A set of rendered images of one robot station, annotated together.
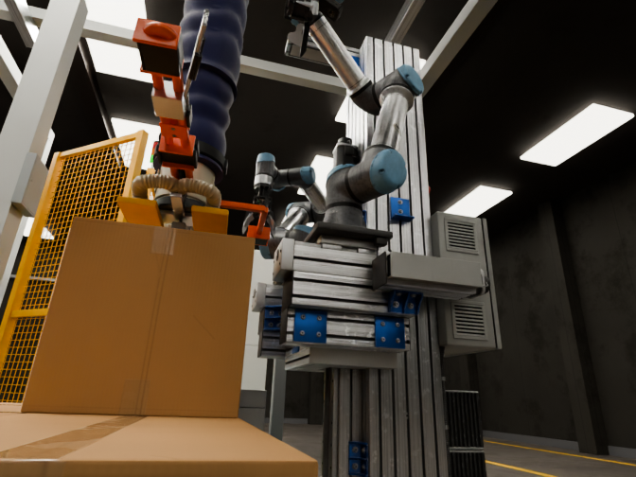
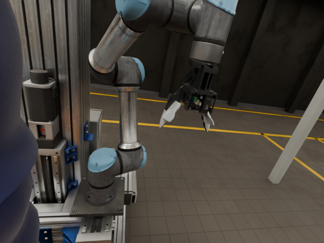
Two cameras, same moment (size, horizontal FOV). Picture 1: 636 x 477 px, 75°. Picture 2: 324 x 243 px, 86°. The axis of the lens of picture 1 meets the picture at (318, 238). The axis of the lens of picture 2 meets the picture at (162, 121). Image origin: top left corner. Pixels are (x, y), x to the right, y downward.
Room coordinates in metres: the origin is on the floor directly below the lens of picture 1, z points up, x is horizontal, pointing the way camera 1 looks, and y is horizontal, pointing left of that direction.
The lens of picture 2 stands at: (0.93, 0.52, 1.75)
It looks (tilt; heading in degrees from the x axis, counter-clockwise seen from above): 24 degrees down; 271
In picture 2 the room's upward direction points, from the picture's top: 11 degrees clockwise
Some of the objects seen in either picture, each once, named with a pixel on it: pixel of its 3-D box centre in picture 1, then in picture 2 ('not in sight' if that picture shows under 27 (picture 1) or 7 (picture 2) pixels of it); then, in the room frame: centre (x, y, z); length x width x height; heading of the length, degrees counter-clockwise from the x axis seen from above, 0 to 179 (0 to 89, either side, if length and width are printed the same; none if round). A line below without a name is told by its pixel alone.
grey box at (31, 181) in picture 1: (31, 185); not in sight; (2.03, 1.58, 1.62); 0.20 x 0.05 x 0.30; 15
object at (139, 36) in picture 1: (160, 49); not in sight; (0.59, 0.31, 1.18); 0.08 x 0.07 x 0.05; 12
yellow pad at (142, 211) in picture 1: (147, 220); not in sight; (1.16, 0.52, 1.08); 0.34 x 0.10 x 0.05; 12
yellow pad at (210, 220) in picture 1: (211, 227); not in sight; (1.20, 0.34, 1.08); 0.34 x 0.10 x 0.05; 12
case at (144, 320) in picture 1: (166, 332); not in sight; (1.17, 0.41, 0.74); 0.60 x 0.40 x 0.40; 13
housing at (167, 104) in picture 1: (169, 100); not in sight; (0.72, 0.33, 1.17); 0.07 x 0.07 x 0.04; 12
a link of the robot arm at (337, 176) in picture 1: (345, 189); (103, 165); (1.16, -0.08, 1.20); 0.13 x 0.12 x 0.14; 41
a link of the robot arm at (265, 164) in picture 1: (265, 167); not in sight; (1.51, 0.23, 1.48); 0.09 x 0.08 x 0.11; 163
